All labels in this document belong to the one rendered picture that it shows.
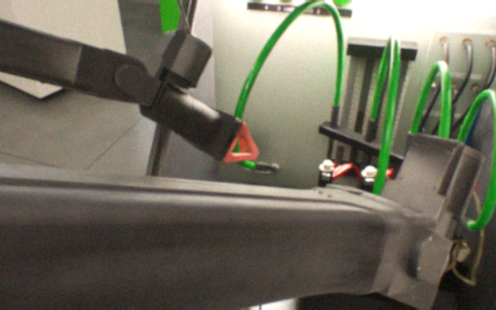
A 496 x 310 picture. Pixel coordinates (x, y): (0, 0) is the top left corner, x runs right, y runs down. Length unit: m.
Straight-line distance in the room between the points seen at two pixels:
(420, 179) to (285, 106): 0.78
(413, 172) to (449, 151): 0.03
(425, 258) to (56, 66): 0.43
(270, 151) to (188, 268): 1.06
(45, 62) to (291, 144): 0.78
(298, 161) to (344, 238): 0.98
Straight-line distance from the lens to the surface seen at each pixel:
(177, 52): 0.62
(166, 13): 3.94
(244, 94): 0.68
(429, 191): 0.39
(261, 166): 0.80
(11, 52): 0.56
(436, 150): 0.40
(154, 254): 0.17
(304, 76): 1.10
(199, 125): 0.64
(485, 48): 1.09
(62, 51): 0.56
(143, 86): 0.58
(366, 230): 0.28
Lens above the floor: 1.66
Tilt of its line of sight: 36 degrees down
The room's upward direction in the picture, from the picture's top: straight up
